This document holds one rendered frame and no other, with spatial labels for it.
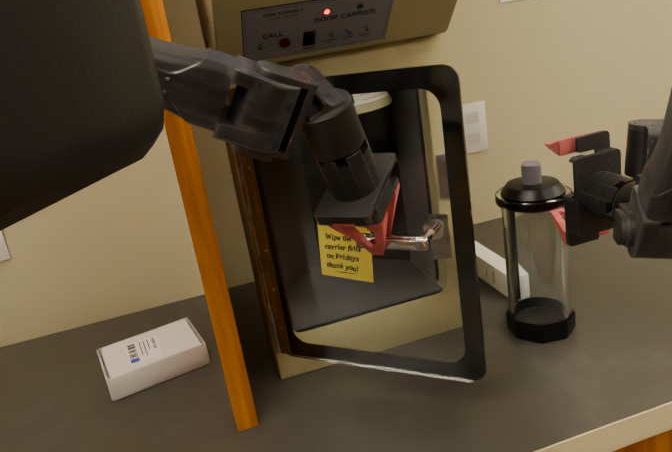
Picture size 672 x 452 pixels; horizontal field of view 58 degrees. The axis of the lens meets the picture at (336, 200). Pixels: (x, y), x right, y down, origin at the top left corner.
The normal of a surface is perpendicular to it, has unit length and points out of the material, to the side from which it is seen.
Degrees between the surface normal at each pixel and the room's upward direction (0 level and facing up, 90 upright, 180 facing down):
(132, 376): 90
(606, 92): 90
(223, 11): 135
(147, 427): 0
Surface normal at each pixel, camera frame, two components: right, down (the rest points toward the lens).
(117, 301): 0.28, 0.25
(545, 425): -0.15, -0.94
